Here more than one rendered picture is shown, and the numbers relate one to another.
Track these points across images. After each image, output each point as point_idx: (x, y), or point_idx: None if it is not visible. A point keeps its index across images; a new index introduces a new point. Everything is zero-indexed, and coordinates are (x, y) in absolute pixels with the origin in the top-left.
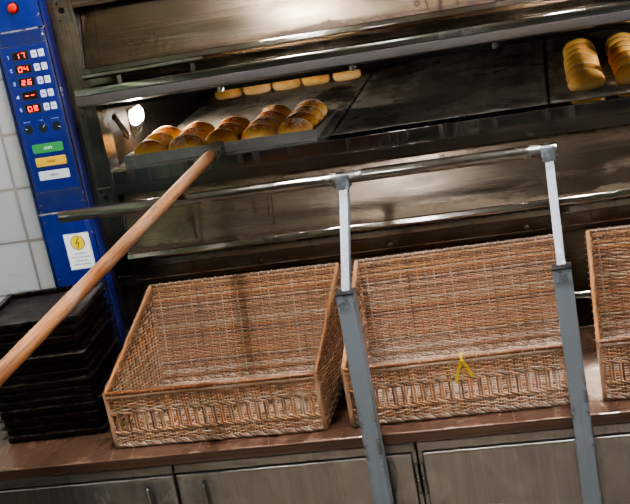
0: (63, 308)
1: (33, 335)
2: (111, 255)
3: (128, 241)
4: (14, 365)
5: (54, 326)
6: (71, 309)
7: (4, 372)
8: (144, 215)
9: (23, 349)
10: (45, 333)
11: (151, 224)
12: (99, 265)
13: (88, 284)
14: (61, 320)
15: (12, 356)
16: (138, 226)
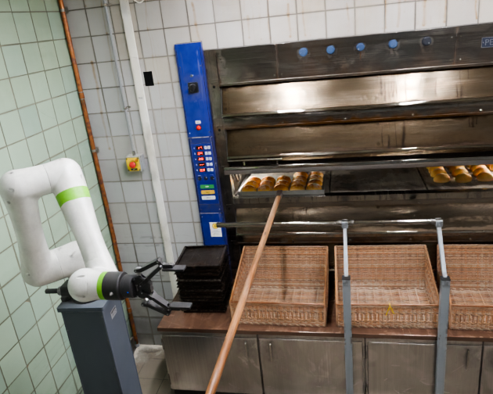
0: (244, 302)
1: (235, 321)
2: (255, 265)
3: (260, 256)
4: (232, 342)
5: (242, 313)
6: (246, 301)
7: (228, 348)
8: (262, 238)
9: (234, 331)
10: (239, 319)
11: (265, 242)
12: (252, 272)
13: (250, 284)
14: (243, 308)
15: (230, 337)
16: (262, 245)
